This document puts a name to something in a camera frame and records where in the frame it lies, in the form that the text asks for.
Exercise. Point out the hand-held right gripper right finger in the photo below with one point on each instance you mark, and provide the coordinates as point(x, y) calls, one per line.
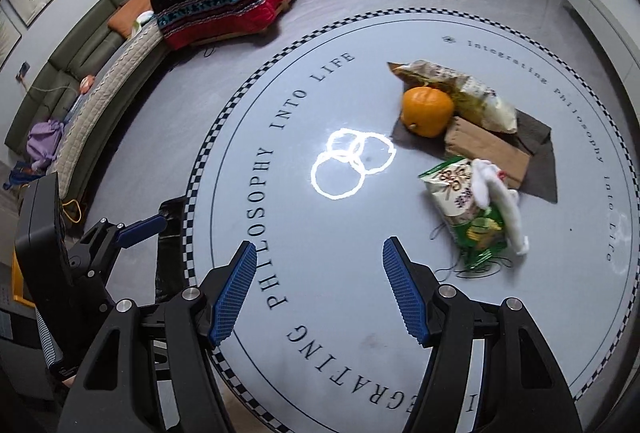
point(405, 293)

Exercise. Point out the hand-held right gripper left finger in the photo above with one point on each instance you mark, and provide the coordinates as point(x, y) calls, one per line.
point(232, 293)

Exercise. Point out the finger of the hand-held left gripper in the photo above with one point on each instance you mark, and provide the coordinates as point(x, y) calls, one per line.
point(140, 228)

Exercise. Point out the green chip packet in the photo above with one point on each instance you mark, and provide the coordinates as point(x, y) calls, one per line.
point(460, 208)

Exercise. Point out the blue bag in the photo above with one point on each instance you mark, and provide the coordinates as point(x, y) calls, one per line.
point(17, 178)

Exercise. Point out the black thread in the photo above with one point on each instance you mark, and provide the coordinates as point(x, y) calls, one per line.
point(452, 269)

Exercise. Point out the orange box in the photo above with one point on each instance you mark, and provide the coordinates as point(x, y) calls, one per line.
point(17, 283)

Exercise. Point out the white cloth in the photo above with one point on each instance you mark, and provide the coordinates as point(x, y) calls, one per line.
point(505, 213)

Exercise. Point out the beige quilted sofa pad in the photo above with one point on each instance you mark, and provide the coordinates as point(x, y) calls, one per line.
point(110, 78)

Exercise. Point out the brown paper bag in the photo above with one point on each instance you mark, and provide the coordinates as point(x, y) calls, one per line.
point(485, 148)

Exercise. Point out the orange fruit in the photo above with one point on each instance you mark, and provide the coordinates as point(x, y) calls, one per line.
point(427, 110)

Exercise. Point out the green sofa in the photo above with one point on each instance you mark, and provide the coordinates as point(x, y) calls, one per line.
point(90, 43)

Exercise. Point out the grey cloth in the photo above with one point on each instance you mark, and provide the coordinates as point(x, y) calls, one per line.
point(542, 163)

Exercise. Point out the yellow-green snack packet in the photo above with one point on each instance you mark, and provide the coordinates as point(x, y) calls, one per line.
point(480, 98)

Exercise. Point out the orange pillow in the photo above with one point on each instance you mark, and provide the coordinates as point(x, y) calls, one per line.
point(127, 15)

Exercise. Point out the white low cabinet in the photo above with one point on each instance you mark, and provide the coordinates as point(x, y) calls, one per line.
point(600, 23)

